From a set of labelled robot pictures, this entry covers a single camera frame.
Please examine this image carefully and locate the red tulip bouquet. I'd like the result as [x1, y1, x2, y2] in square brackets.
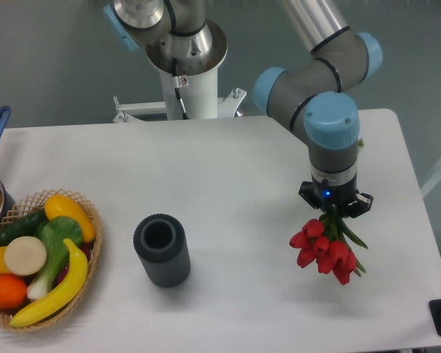
[289, 206, 368, 285]

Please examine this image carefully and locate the green plastic cucumber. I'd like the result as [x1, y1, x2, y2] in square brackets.
[0, 208, 48, 247]

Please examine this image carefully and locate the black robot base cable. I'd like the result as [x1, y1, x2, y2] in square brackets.
[171, 57, 190, 121]

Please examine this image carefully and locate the orange plastic fruit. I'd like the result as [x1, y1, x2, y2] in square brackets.
[0, 274, 27, 310]

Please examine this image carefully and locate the dark grey ribbed vase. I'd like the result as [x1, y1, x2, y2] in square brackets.
[133, 213, 190, 288]

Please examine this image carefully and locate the yellow plastic lemon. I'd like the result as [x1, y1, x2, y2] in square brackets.
[44, 194, 96, 243]

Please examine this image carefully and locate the yellow plastic banana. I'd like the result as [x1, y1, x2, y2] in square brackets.
[10, 238, 88, 328]

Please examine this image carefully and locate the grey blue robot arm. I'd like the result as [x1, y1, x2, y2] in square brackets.
[104, 1, 383, 218]

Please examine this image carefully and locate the green plastic bok choy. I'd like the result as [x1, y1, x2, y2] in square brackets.
[27, 216, 82, 302]

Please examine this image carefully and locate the woven wicker basket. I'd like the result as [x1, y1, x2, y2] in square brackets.
[0, 189, 102, 332]

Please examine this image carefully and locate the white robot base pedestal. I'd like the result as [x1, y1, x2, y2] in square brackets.
[113, 19, 247, 123]

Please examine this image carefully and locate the beige round mushroom cap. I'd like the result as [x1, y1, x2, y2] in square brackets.
[4, 236, 47, 276]

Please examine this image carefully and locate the dark red plastic fruit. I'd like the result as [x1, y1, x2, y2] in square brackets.
[55, 243, 93, 285]

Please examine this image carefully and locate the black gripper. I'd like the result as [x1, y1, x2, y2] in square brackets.
[298, 176, 373, 218]

